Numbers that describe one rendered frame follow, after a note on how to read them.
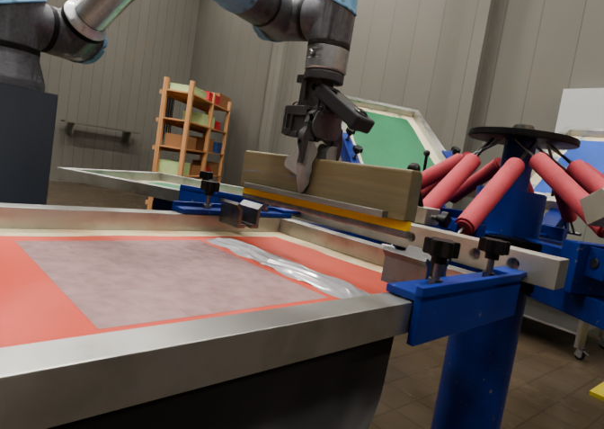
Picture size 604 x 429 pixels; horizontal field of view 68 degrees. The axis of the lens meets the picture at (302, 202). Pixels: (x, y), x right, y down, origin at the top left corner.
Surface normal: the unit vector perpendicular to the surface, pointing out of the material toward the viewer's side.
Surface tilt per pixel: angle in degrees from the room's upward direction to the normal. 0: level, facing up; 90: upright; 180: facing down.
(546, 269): 90
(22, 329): 0
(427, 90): 90
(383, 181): 89
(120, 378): 90
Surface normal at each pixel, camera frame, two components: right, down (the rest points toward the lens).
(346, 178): -0.72, -0.07
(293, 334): 0.68, 0.17
